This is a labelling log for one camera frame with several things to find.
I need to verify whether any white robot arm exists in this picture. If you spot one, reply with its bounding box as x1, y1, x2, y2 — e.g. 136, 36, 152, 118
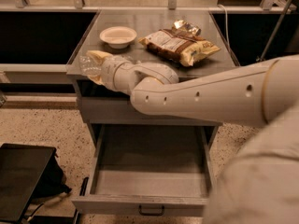
87, 50, 299, 224

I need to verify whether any clear plastic water bottle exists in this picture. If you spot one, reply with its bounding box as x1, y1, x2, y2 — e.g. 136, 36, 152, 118
79, 55, 135, 77

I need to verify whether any yellow brown chip bag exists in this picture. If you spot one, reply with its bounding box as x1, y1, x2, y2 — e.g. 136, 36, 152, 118
138, 20, 221, 67

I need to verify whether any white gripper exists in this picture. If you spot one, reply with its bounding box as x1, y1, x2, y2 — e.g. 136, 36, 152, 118
86, 50, 178, 95

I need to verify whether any white bowl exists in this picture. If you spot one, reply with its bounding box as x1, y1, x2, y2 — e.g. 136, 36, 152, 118
99, 26, 136, 49

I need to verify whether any grey metal railing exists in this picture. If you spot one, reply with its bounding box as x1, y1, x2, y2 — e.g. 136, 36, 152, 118
0, 0, 299, 86

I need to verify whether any grey drawer cabinet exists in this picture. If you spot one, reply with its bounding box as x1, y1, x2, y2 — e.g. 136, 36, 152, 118
67, 8, 235, 140

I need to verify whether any white cable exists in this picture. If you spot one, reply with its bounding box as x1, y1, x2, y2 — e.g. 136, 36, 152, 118
217, 4, 233, 56

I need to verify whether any black middle drawer handle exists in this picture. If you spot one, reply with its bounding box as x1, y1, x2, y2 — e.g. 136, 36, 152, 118
138, 205, 165, 217

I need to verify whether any closed grey upper drawer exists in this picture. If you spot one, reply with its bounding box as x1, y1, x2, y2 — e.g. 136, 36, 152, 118
78, 97, 220, 126

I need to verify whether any open grey middle drawer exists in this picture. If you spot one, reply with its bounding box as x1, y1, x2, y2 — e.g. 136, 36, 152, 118
73, 124, 215, 217

